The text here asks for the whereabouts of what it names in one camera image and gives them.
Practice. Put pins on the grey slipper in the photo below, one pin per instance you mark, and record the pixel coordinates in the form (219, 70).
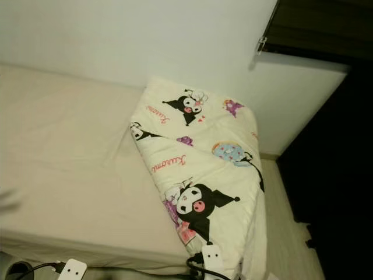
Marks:
(17, 271)

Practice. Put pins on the cream sheeted bed mattress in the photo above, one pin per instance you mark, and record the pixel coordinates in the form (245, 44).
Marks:
(70, 146)

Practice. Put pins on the cream cartoon print quilt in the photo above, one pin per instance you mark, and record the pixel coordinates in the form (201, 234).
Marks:
(218, 175)

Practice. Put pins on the metal window latch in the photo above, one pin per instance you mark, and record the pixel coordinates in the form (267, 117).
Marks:
(261, 45)

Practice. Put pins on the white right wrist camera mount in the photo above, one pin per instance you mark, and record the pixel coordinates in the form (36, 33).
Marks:
(211, 258)

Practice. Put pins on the dark window with frame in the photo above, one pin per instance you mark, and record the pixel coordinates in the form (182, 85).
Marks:
(320, 29)

